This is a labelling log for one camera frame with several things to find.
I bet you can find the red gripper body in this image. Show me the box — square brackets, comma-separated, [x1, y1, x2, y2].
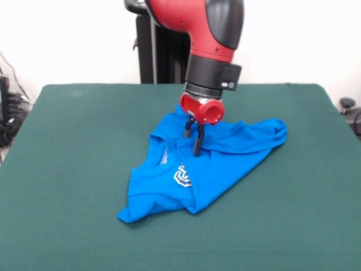
[179, 92, 226, 126]

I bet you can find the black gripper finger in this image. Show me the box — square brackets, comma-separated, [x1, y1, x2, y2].
[183, 115, 196, 139]
[192, 123, 206, 157]

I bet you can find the blue t-shirt with white print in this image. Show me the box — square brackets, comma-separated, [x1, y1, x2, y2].
[116, 104, 289, 225]

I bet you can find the dark green table cloth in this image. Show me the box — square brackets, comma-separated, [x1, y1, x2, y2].
[0, 83, 361, 271]

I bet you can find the black electronics box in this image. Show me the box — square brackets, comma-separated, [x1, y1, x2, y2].
[0, 75, 12, 124]

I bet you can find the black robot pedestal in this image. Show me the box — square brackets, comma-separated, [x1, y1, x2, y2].
[124, 0, 194, 85]

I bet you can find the black cable tangle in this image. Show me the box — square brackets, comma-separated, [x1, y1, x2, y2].
[0, 93, 33, 147]

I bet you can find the thin grey cable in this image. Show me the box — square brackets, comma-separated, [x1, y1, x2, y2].
[0, 51, 31, 102]

